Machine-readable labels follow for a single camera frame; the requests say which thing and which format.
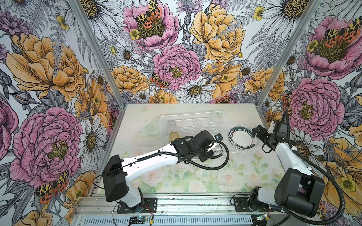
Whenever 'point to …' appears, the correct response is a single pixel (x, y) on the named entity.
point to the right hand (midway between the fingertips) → (257, 136)
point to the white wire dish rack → (189, 125)
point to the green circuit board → (137, 218)
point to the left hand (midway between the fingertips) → (206, 150)
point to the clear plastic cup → (171, 125)
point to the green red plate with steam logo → (242, 138)
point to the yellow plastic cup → (173, 136)
